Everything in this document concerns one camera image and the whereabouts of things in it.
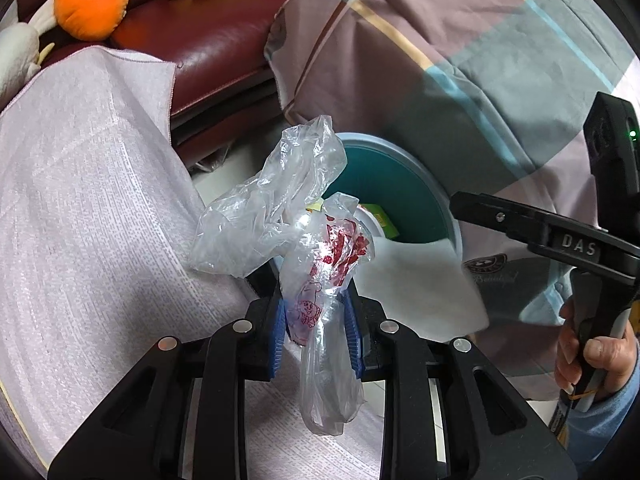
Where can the teal trash bin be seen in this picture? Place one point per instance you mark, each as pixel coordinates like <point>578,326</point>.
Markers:
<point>400,180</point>

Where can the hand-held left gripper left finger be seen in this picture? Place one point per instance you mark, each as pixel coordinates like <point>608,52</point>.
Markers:
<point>276,342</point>

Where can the dark red leather sofa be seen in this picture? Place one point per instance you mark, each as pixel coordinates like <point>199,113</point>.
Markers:
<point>210,35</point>

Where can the white paper napkin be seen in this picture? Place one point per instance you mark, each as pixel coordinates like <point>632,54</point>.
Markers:
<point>425,290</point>

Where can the clear plastic bag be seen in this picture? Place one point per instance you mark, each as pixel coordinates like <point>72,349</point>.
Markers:
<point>280,200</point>

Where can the person's right hand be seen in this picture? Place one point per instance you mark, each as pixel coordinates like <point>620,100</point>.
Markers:
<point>607,360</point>

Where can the green cardboard box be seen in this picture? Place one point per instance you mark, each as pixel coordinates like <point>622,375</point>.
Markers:
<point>385,220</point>

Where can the plaid blanket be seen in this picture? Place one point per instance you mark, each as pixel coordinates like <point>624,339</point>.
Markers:
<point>450,60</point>

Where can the person's right forearm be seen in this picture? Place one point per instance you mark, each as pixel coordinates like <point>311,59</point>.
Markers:
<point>615,425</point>

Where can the white foam sheet cover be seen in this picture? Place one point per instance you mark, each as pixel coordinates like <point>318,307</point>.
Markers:
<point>100,210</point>

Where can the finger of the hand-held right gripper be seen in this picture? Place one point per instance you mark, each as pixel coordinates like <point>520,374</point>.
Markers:
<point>500,217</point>

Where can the white radish plush toy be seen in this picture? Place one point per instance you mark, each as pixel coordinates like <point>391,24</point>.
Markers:
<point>15,55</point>

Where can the orange carrot plush toy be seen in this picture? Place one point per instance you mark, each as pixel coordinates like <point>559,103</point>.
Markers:
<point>90,0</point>

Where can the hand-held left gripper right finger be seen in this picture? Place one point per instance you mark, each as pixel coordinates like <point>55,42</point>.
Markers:
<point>353,342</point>

